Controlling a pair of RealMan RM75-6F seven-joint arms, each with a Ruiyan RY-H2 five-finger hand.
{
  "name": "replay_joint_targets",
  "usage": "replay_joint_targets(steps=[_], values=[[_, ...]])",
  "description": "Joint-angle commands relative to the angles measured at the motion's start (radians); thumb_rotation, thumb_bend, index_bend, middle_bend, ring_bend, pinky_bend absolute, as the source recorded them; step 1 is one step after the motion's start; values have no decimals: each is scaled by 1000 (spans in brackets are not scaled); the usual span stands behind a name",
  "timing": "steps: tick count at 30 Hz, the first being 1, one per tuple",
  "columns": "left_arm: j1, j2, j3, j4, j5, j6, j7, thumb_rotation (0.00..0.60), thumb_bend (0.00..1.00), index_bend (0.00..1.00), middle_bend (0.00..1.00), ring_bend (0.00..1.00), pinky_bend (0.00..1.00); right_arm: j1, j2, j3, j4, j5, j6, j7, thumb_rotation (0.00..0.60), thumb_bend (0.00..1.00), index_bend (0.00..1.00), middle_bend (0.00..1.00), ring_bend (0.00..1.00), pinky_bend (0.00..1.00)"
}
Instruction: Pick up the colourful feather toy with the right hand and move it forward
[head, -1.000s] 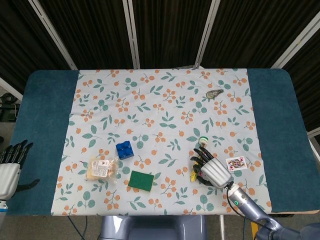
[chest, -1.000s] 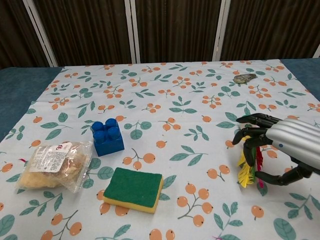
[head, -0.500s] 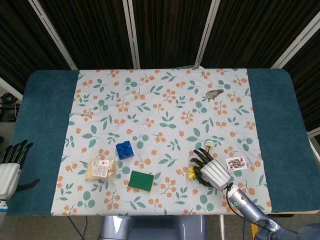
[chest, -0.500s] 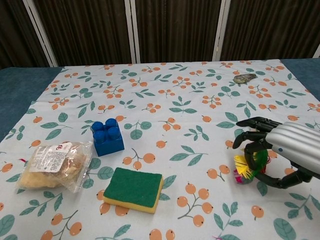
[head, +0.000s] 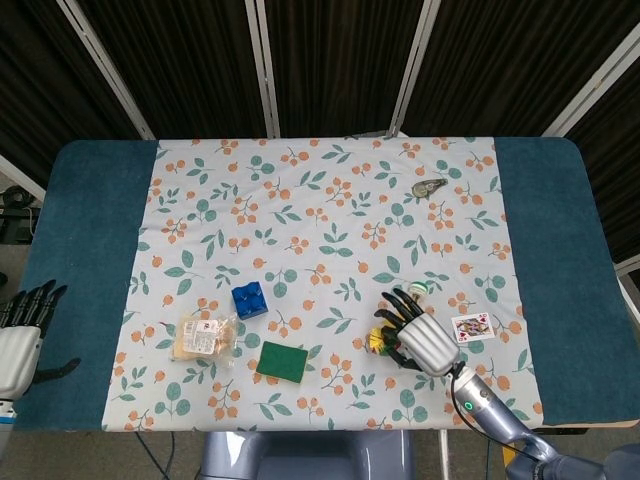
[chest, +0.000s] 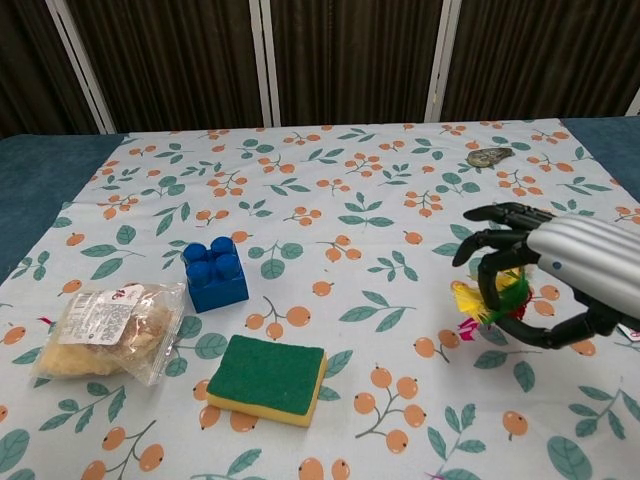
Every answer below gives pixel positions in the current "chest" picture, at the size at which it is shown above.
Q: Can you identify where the white partition frame post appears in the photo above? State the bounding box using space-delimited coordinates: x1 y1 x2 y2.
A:
254 0 284 127
424 0 464 124
47 0 119 135

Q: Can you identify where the bagged bread in plastic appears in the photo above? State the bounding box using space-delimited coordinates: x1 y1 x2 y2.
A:
30 280 186 387

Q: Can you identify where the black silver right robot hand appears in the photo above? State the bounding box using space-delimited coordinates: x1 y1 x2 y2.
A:
452 201 640 351

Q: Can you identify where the floral printed tablecloth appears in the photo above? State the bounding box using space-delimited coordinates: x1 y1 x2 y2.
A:
0 117 640 480

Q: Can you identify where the green yellow scouring sponge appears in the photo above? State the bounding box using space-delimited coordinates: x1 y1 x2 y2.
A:
205 334 329 429

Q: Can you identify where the colourful feather shuttlecock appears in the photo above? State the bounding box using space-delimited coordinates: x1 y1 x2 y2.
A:
449 267 539 341

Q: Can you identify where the grey correction tape dispenser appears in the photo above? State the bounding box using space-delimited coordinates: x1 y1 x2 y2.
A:
465 146 514 168

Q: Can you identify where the blue toy building block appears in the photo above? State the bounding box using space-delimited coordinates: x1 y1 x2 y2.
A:
181 236 250 315

